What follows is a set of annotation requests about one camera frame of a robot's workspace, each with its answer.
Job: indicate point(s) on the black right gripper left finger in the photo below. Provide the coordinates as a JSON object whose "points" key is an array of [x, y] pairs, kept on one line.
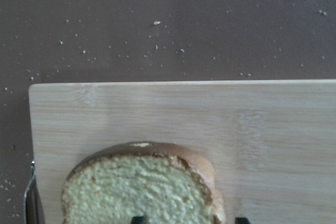
{"points": [[137, 220]]}

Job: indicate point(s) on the metal board handle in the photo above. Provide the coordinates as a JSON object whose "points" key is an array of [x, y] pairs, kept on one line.
{"points": [[30, 202]]}

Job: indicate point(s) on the bread slice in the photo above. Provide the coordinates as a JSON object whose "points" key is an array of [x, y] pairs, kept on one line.
{"points": [[150, 181]]}

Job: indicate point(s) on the wooden cutting board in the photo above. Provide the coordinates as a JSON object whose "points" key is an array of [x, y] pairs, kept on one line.
{"points": [[272, 142]]}

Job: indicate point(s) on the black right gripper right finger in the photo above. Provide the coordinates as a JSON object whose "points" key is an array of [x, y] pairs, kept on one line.
{"points": [[242, 220]]}

